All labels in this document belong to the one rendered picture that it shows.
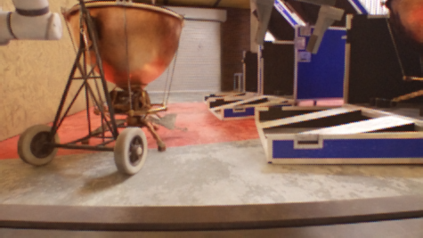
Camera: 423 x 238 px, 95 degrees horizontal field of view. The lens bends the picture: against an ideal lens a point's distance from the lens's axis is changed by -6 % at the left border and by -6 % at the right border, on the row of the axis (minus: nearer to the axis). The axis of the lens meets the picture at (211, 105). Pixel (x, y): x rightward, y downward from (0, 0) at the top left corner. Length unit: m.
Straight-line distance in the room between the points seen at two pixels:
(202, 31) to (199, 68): 1.36
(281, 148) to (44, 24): 1.02
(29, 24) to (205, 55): 7.46
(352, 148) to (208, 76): 7.22
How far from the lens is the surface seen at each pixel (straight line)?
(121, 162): 0.90
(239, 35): 8.73
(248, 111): 2.14
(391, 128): 1.40
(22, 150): 1.25
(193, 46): 8.06
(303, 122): 1.75
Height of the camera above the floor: 0.39
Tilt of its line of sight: 7 degrees down
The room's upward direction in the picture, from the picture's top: 1 degrees counter-clockwise
